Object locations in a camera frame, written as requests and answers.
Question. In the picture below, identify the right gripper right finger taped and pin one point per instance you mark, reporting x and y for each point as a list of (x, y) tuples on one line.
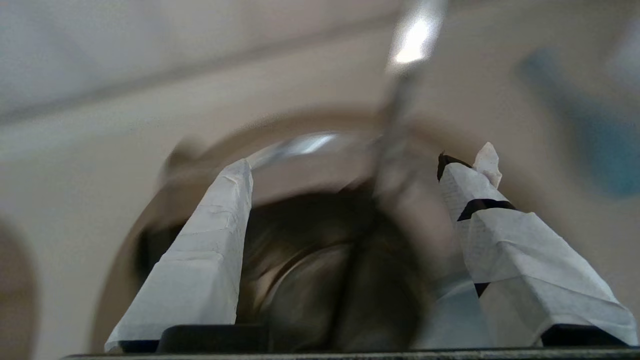
[(530, 275)]

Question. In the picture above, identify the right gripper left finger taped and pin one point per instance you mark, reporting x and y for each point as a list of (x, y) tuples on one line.
[(200, 260)]

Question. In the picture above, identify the blue plastic spoon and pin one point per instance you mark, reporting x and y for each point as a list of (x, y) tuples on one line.
[(600, 140)]

